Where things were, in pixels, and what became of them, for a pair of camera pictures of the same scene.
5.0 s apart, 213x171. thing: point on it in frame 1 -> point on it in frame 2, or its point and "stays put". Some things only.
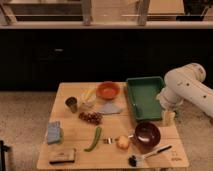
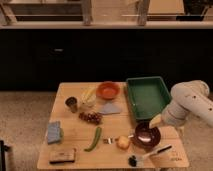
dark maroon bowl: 147,136 stays put
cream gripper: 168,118 -> 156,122
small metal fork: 108,141 stays put
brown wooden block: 61,156 stays put
